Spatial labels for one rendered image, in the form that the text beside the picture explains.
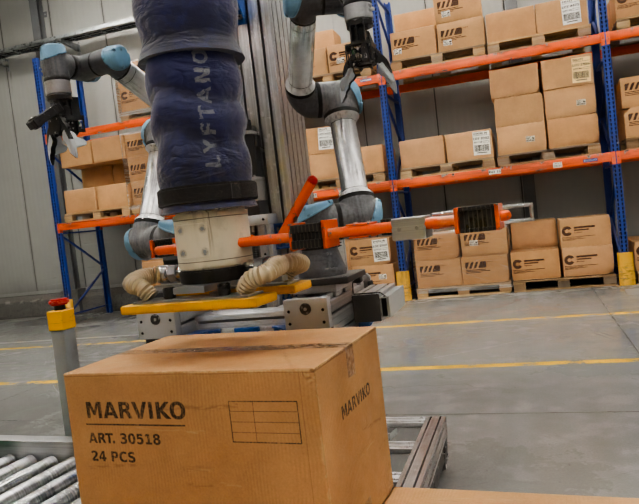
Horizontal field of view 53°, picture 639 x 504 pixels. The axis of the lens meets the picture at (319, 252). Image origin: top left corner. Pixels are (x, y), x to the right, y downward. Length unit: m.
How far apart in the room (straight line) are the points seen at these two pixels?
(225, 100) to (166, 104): 0.13
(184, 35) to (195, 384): 0.72
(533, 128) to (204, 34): 7.31
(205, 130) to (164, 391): 0.55
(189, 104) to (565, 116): 7.41
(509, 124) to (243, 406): 7.52
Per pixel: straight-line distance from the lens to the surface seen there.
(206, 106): 1.42
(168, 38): 1.46
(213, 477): 1.38
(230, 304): 1.33
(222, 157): 1.41
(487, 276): 8.52
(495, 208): 1.24
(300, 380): 1.22
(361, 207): 1.99
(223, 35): 1.48
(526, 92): 8.59
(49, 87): 2.14
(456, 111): 9.94
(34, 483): 2.18
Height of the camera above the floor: 1.22
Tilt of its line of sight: 3 degrees down
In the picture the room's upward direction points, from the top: 7 degrees counter-clockwise
